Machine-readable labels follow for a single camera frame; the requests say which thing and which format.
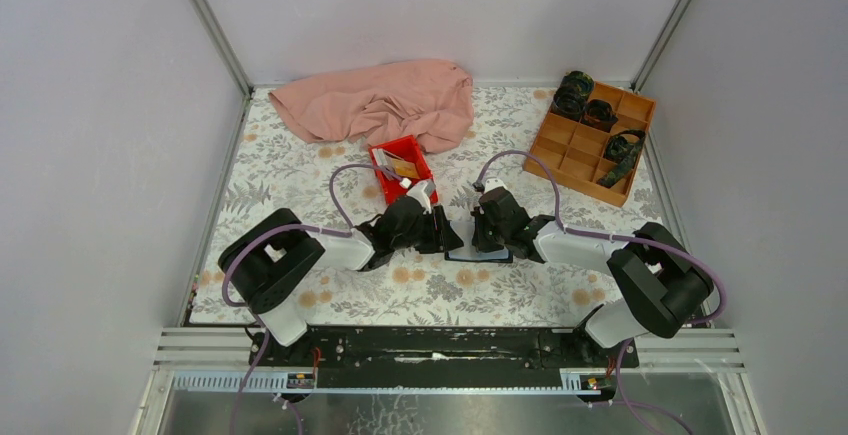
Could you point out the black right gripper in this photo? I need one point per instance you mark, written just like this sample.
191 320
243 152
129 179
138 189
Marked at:
478 238

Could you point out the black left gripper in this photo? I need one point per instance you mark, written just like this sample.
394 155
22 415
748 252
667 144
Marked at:
441 240

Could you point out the gold VIP card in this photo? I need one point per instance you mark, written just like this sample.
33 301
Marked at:
405 169

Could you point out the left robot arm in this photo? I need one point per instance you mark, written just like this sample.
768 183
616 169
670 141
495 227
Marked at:
265 265

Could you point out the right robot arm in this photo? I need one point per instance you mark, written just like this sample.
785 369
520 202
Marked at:
661 285

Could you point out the stack of cards in bin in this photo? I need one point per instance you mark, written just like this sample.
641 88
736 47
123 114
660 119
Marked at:
383 162

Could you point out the wooden compartment tray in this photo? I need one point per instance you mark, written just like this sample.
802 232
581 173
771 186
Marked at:
578 156

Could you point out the red plastic bin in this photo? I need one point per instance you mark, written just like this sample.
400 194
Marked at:
402 157

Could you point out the pink cloth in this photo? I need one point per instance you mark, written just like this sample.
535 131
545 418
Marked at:
430 100

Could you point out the rolled dark belt top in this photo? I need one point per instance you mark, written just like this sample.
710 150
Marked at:
571 97

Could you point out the rolled dark belt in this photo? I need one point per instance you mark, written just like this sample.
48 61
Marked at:
599 115
571 97

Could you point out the rolled dark belt middle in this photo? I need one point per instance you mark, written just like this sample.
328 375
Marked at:
599 115

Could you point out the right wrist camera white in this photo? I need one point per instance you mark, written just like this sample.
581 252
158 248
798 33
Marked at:
487 185

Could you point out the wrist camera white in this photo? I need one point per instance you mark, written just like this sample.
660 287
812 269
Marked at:
422 192
487 185

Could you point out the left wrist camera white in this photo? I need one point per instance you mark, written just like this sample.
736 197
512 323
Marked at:
422 192

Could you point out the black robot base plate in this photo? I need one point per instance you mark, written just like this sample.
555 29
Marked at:
352 357

